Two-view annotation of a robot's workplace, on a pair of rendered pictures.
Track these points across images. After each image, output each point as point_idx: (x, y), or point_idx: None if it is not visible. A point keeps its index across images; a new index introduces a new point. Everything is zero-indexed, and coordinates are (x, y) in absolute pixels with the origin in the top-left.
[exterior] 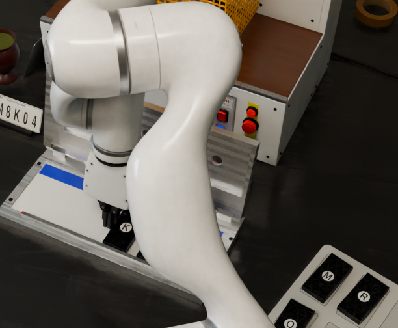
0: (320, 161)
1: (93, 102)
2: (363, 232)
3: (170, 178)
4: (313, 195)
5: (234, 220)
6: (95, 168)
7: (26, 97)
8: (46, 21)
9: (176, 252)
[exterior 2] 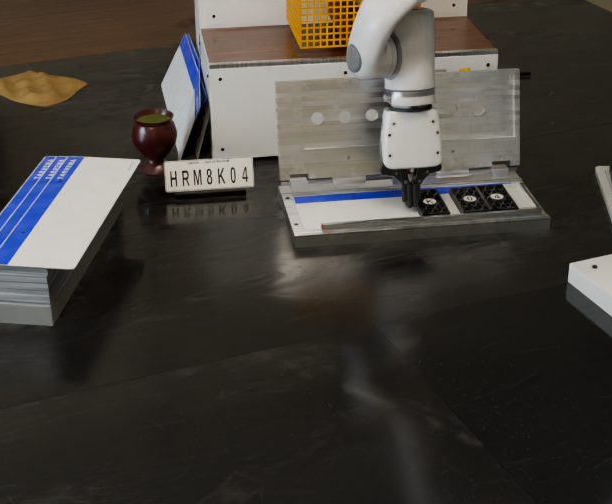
0: (521, 132)
1: (398, 37)
2: (610, 155)
3: None
4: (543, 150)
5: (509, 174)
6: (399, 127)
7: None
8: (217, 66)
9: None
